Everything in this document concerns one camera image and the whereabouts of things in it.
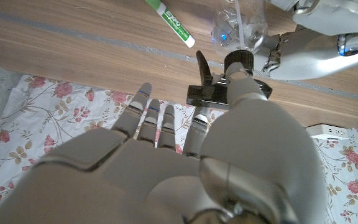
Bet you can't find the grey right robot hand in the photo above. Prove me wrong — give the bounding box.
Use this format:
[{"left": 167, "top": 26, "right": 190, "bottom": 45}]
[{"left": 0, "top": 62, "right": 328, "bottom": 224}]

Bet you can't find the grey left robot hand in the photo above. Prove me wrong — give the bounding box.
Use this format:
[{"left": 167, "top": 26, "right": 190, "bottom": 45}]
[{"left": 253, "top": 0, "right": 358, "bottom": 82}]

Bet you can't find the clear plastic bottle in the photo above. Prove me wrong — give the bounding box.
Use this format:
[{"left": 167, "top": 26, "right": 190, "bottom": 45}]
[{"left": 211, "top": 0, "right": 269, "bottom": 57}]

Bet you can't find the black trigger spray cap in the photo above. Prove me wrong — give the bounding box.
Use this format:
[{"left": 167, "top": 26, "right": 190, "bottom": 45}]
[{"left": 186, "top": 49, "right": 273, "bottom": 111}]

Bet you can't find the green whiteboard marker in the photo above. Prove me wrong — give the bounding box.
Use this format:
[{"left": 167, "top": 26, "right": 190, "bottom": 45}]
[{"left": 144, "top": 0, "right": 196, "bottom": 49}]

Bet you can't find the white power strip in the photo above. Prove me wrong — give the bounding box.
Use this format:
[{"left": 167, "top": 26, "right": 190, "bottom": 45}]
[{"left": 306, "top": 123, "right": 358, "bottom": 141}]

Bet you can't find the floral cloth backdrop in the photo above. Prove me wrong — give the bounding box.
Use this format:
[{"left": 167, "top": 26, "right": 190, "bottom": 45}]
[{"left": 0, "top": 73, "right": 358, "bottom": 224}]

